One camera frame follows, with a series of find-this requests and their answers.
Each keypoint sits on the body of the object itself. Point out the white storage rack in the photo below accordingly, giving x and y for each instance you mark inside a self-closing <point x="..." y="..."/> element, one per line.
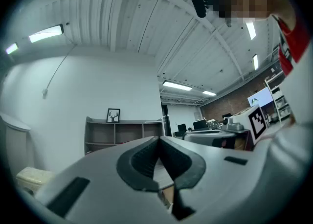
<point x="278" y="96"/>

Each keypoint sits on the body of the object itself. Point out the black framed deer picture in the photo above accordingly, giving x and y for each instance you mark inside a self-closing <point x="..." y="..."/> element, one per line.
<point x="113" y="116"/>

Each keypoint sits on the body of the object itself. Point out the large wall display screen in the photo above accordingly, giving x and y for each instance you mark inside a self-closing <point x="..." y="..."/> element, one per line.
<point x="262" y="96"/>

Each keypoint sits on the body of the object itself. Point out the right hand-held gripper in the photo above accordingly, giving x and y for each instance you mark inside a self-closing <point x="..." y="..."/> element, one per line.
<point x="256" y="125"/>

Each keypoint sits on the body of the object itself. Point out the person's red shirt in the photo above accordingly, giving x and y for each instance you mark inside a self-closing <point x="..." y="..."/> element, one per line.
<point x="294" y="43"/>

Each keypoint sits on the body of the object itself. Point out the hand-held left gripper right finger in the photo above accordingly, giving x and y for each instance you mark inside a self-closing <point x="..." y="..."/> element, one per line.
<point x="220" y="184"/>

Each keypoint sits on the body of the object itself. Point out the cream upholstered stool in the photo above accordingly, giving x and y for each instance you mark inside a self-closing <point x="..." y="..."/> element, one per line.
<point x="31" y="176"/>

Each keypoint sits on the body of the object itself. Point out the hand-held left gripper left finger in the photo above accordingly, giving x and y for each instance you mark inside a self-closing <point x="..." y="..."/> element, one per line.
<point x="97" y="181"/>

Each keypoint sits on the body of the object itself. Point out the ceiling light panel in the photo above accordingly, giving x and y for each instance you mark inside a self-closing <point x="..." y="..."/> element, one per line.
<point x="11" y="48"/>
<point x="46" y="33"/>
<point x="209" y="93"/>
<point x="251" y="30"/>
<point x="177" y="85"/>
<point x="255" y="62"/>

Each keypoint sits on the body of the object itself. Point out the grey wooden desk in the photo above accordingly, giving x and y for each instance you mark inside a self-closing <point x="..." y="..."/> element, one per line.
<point x="161" y="171"/>

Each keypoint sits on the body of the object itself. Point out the white round side table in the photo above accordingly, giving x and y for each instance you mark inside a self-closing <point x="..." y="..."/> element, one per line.
<point x="14" y="123"/>

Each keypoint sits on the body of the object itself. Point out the grey wooden shelf unit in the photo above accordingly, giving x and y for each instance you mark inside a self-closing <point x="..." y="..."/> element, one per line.
<point x="127" y="133"/>

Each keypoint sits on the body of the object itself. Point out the black computer monitor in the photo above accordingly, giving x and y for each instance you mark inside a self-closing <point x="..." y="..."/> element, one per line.
<point x="182" y="128"/>
<point x="200" y="124"/>

